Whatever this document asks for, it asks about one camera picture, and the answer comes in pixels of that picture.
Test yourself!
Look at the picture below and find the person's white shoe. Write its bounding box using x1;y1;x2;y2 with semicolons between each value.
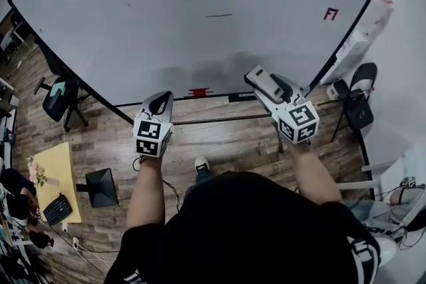
194;156;210;174

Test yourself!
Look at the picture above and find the black office chair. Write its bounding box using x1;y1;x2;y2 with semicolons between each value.
33;43;91;132

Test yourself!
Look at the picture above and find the black keyboard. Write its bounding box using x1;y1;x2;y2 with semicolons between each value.
42;193;73;227

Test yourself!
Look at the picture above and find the pink flower bouquet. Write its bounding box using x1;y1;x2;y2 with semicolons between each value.
26;156;61;187

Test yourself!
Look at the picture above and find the white table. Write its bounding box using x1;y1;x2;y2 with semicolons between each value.
337;139;426;204

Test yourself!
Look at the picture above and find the small white box device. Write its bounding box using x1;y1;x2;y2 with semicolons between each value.
327;78;349;100

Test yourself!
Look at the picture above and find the white round headset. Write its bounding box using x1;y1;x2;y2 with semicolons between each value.
375;235;398;269

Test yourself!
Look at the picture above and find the black monitor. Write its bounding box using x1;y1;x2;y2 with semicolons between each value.
75;168;120;209

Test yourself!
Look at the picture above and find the person's left forearm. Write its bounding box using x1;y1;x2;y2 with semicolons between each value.
125;154;166;230

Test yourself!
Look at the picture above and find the black cable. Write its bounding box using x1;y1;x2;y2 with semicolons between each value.
132;156;180;210

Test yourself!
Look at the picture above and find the person's black shirt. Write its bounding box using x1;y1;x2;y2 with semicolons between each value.
105;171;383;284

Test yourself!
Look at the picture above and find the person's jeans leg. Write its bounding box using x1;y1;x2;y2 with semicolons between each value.
184;170;216;200

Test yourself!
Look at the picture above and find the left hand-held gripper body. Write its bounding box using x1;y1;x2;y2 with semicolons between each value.
132;112;174;158

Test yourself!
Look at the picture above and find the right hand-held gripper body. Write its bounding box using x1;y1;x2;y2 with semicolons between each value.
272;96;321;145

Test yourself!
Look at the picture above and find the cream whiteboard eraser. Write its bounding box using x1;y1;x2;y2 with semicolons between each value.
244;65;284;103

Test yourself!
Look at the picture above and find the small yellow table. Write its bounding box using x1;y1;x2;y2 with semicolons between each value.
33;142;83;225

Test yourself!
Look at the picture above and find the person's right forearm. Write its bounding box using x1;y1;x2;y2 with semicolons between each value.
288;141;343;206

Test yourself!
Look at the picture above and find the black folding chair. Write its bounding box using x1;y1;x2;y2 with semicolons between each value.
318;62;379;143

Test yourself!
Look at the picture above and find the white water dispenser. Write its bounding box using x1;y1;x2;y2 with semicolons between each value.
327;28;372;84

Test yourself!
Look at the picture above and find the red marker holder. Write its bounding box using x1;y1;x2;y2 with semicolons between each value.
186;86;211;98

